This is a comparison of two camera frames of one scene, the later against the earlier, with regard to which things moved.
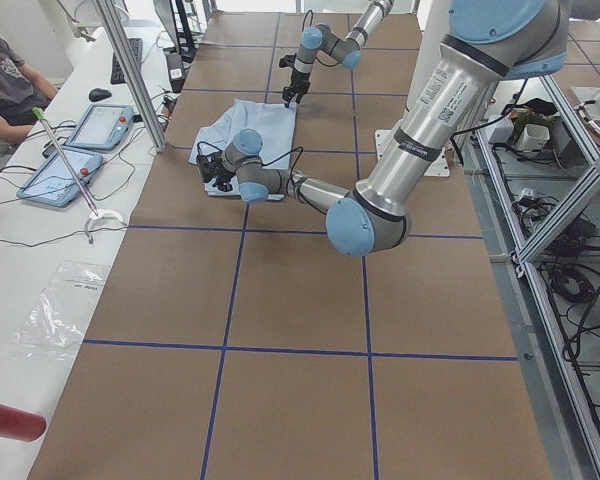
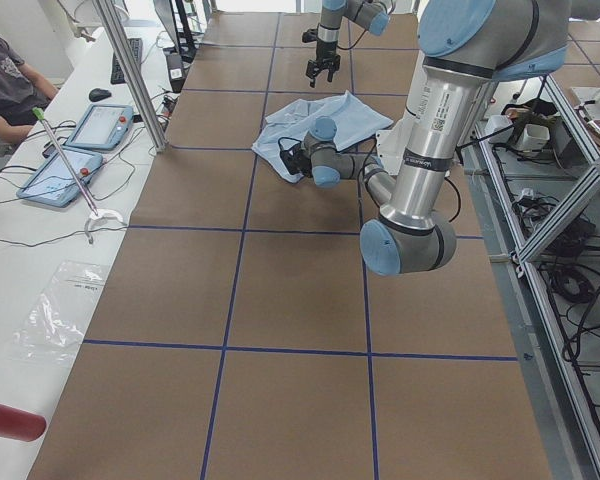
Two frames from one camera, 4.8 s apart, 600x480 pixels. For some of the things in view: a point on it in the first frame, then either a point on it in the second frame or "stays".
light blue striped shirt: x=274 y=122 → x=352 y=119
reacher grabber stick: x=39 y=115 stays
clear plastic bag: x=55 y=326 stays
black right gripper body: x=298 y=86 → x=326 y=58
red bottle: x=2 y=421 stays
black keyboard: x=116 y=76 stays
